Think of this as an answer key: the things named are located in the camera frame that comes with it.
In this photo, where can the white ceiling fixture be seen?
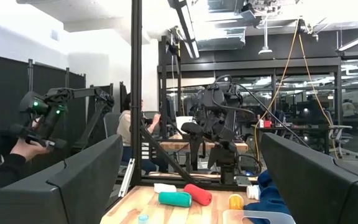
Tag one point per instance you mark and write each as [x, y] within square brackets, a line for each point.
[265, 51]

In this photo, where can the green bandage roll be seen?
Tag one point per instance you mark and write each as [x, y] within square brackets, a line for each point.
[174, 199]

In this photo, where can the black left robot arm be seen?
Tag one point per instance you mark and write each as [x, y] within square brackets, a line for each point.
[228, 161]

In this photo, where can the orange pill bottle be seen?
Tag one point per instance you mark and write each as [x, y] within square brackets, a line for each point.
[235, 203]

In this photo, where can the small red object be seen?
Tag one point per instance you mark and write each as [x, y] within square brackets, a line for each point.
[268, 124]

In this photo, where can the clear plastic bin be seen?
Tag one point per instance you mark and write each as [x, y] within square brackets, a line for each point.
[232, 217]

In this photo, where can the red bandage roll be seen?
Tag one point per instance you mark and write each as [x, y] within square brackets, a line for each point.
[199, 195]

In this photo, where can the black aluminium rig frame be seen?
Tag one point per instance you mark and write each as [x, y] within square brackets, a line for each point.
[136, 93]

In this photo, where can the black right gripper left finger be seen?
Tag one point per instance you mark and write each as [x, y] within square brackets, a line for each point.
[57, 199]

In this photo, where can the dark blue scrub garment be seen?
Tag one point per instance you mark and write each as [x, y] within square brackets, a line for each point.
[269, 193]

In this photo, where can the small white bottle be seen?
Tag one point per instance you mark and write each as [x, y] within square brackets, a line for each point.
[165, 188]

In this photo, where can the person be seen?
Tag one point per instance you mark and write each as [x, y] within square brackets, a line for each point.
[123, 127]

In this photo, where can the grey office chair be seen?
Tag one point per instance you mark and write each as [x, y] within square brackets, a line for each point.
[112, 124]
[337, 132]

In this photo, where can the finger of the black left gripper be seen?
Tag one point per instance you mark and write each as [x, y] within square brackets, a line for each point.
[193, 128]
[244, 115]

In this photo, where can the person's hand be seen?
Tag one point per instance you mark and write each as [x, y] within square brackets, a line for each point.
[26, 151]

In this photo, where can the wooden background desk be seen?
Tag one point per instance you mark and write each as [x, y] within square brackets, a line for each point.
[172, 145]

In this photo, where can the small teal vial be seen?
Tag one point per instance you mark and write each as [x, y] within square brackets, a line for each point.
[143, 219]

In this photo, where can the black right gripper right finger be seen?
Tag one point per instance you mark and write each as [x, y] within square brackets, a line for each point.
[322, 193]

